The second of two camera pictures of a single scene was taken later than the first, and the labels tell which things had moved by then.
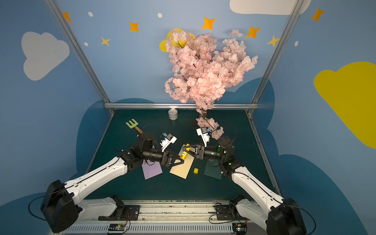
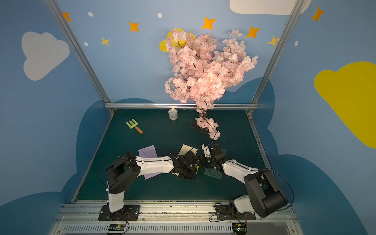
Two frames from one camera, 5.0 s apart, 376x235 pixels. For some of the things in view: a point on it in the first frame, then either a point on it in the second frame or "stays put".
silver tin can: (173, 114) stays put
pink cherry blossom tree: (200, 73) stays put
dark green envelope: (212, 170) stays put
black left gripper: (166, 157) → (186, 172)
